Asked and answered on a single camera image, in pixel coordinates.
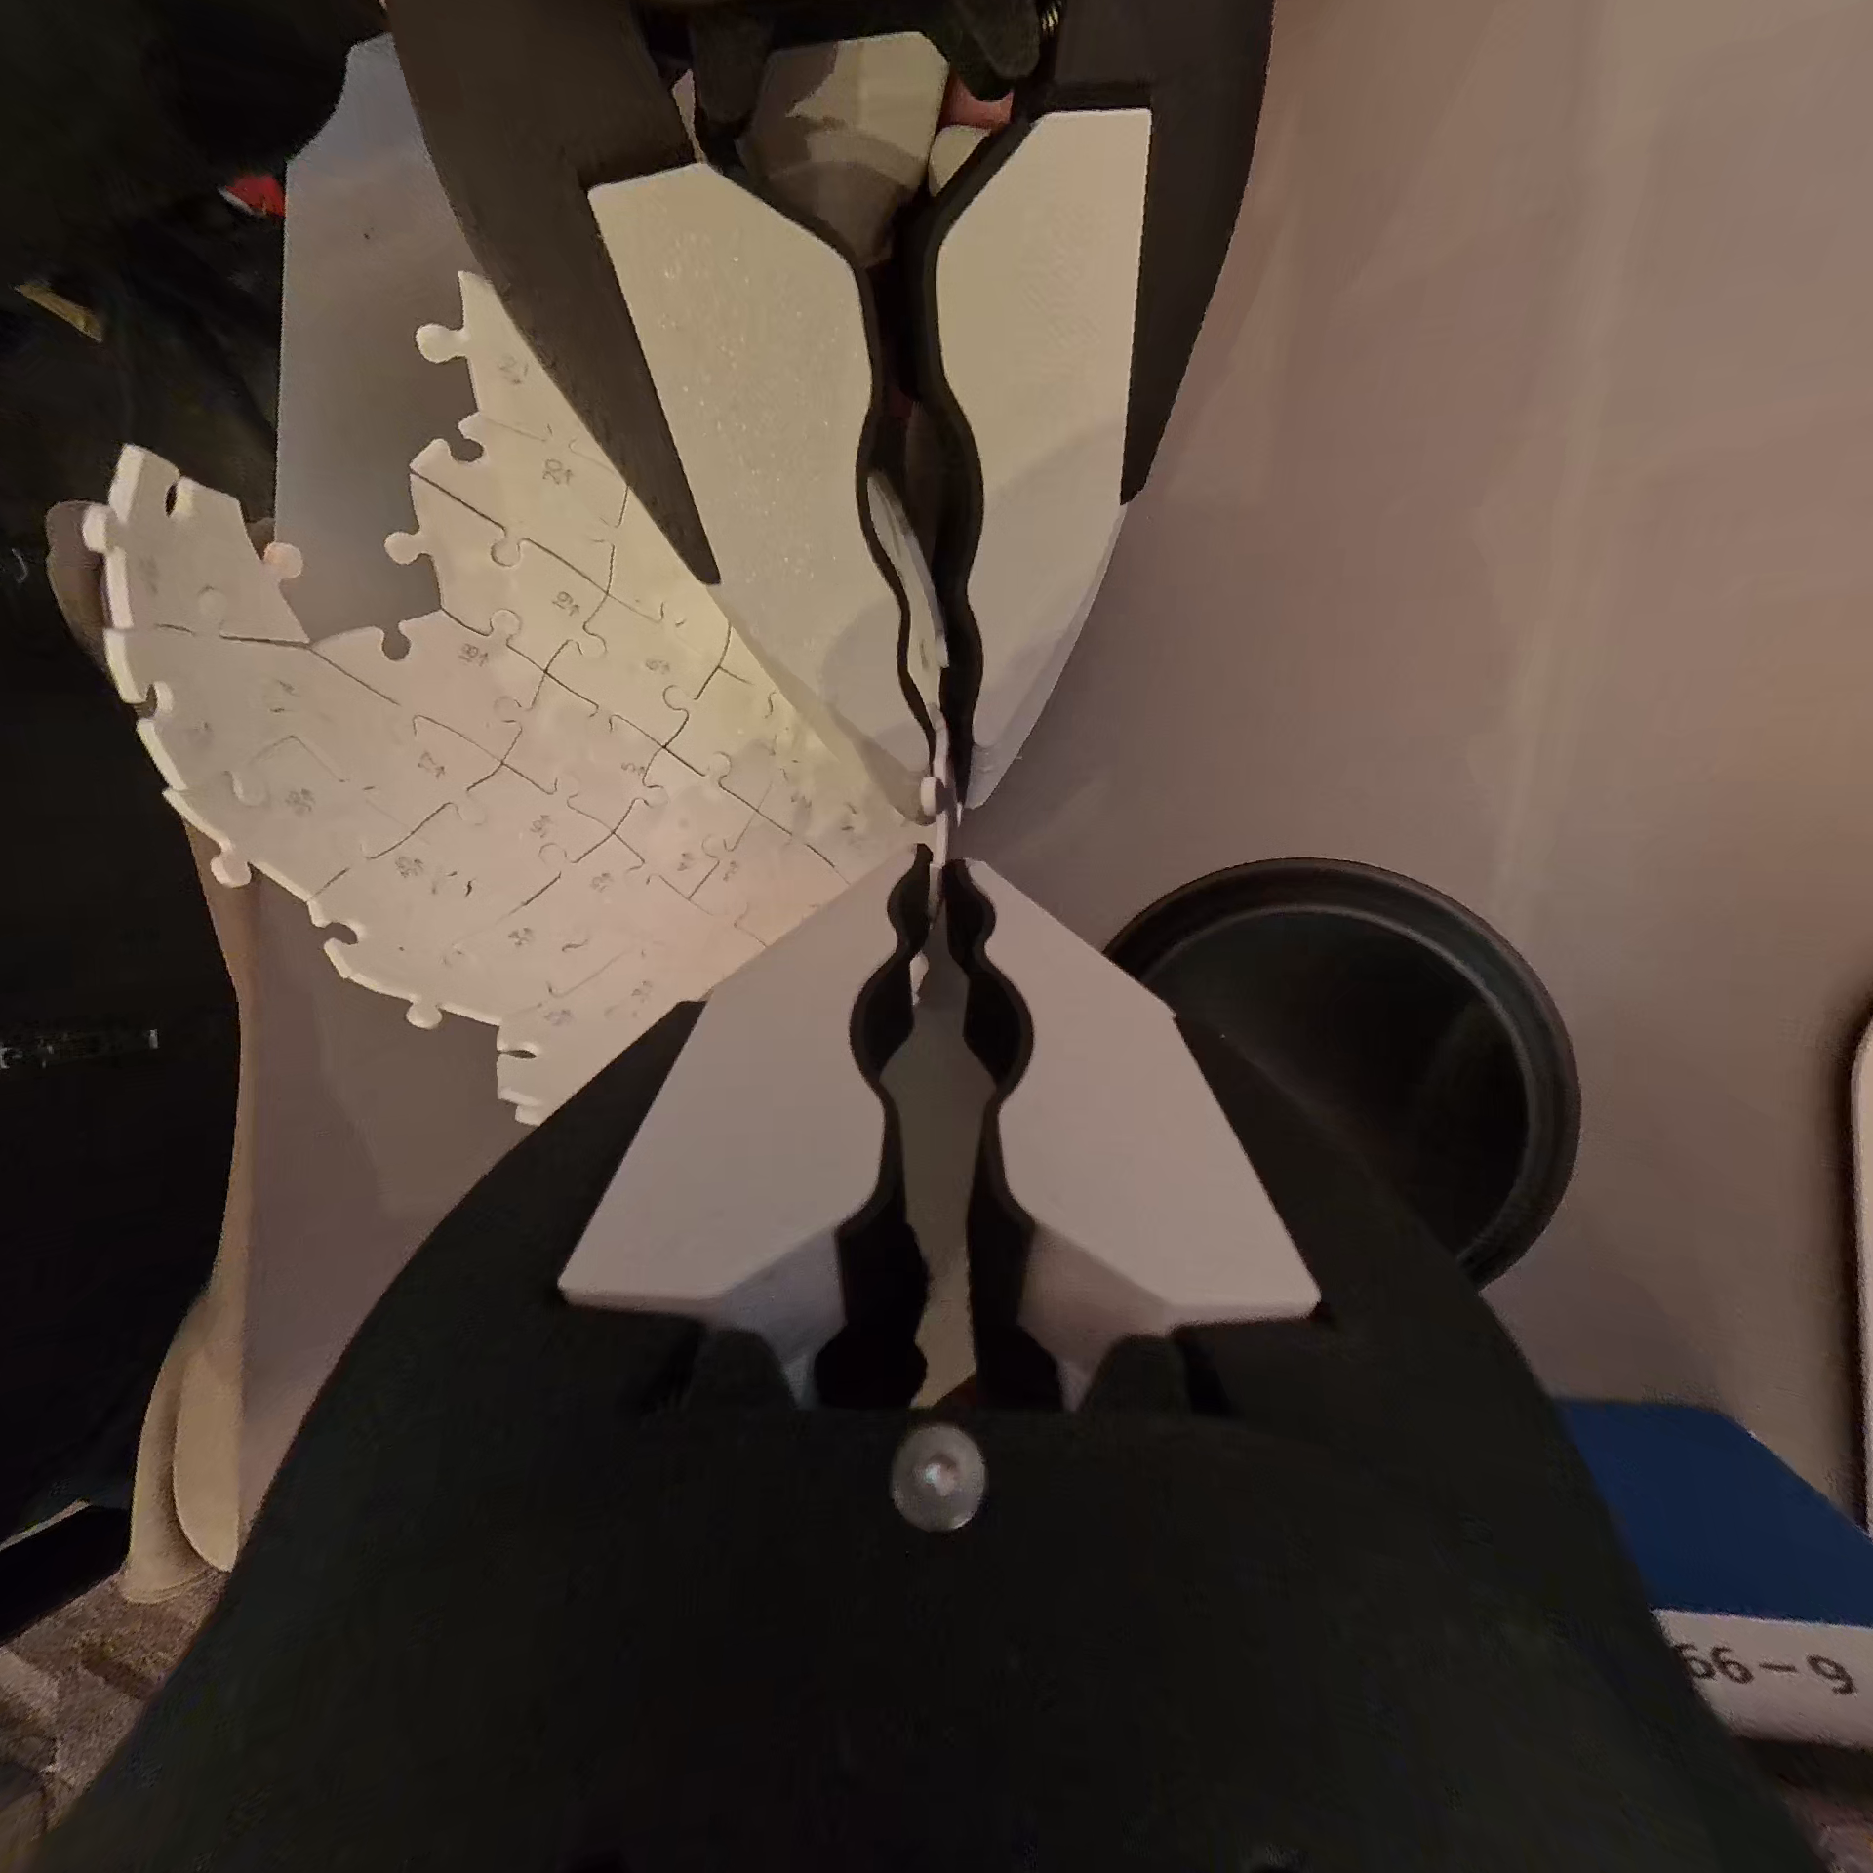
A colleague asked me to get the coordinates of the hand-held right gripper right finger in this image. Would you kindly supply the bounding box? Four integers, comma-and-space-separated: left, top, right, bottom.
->
945, 858, 1321, 1415

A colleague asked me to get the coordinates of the single curved puzzle piece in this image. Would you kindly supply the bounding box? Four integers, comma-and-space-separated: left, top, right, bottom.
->
915, 755, 970, 881

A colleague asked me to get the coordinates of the partly built puzzle ball shell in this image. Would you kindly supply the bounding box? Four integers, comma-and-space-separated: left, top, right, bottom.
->
79, 270, 945, 1128

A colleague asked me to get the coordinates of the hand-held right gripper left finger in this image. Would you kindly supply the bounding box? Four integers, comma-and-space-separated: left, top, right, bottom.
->
559, 853, 939, 1403

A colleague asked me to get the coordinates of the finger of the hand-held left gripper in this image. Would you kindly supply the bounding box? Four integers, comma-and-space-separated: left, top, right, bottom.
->
890, 105, 1162, 807
585, 30, 956, 818

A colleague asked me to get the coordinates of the blue puzzle box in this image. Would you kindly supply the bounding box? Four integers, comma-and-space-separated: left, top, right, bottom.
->
1552, 1397, 1873, 1747

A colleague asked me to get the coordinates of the black round ball stand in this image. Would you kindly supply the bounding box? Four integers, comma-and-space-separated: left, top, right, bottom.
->
1096, 858, 1582, 1290

